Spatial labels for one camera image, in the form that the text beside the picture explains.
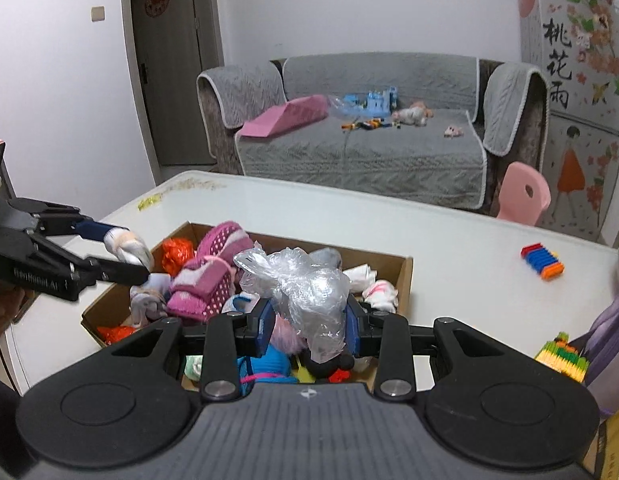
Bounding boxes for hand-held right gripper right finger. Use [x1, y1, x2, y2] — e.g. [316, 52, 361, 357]
[343, 296, 525, 403]

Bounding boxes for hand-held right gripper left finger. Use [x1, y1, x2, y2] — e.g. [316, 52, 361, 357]
[94, 299, 276, 403]

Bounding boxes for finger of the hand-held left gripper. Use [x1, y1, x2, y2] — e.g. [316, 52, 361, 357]
[10, 199, 110, 242]
[37, 235, 150, 286]

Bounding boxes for white peach sock bundle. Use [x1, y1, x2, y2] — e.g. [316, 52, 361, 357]
[104, 227, 155, 268]

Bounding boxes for pink plush with blue hat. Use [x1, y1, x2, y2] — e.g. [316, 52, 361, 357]
[237, 317, 310, 386]

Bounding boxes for clear plastic bag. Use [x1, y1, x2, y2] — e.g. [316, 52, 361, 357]
[233, 247, 353, 363]

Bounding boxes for brown cardboard box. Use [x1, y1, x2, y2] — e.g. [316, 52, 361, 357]
[80, 221, 414, 393]

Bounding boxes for white desktop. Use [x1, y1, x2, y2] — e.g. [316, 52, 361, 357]
[4, 170, 619, 411]

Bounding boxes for person's left hand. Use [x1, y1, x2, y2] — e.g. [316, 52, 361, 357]
[0, 282, 25, 343]

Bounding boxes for white sock blue trim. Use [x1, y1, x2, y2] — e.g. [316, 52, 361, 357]
[222, 292, 263, 318]

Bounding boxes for white sock pink print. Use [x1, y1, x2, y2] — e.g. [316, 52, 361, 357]
[362, 280, 400, 313]

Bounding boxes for black mouse plush toy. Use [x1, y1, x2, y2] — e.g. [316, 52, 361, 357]
[309, 352, 355, 383]

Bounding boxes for white plastic bag bundle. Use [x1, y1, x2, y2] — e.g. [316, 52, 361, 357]
[344, 262, 377, 291]

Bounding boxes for orange bag bundle green band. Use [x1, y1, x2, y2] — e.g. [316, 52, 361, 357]
[97, 325, 138, 346]

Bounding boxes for orange plastic bag bundle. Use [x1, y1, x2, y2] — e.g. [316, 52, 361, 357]
[161, 238, 196, 276]

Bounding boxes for grey sock bundle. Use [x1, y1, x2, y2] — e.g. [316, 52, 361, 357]
[309, 247, 343, 268]

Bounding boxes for pink fuzzy sock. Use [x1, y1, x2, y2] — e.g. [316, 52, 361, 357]
[167, 255, 235, 323]
[196, 220, 255, 266]

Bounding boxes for dark clothing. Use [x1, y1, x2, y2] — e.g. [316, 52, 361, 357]
[0, 375, 35, 480]

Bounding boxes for dark grey door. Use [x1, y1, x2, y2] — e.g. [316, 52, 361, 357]
[120, 0, 225, 168]

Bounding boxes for grey covered sofa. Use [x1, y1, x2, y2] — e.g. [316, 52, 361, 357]
[196, 52, 551, 211]

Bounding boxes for red blue orange block toy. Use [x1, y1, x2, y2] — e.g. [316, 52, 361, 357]
[520, 242, 564, 281]

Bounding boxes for scattered colourful toy blocks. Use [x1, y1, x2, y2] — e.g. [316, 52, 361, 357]
[341, 117, 395, 132]

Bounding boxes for green yellow block toy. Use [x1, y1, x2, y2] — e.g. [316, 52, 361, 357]
[534, 331, 590, 383]

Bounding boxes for pink plastic child chair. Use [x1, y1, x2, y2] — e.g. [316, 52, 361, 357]
[496, 161, 551, 226]

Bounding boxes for white pink plush toy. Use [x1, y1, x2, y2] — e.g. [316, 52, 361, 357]
[392, 101, 434, 127]

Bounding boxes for blue toy castle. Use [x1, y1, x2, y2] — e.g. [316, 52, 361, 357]
[343, 87, 397, 116]

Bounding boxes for purple plastic bag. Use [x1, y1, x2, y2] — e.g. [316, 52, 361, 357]
[582, 240, 619, 413]

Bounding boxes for gold box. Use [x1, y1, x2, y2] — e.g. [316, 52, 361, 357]
[587, 407, 619, 480]

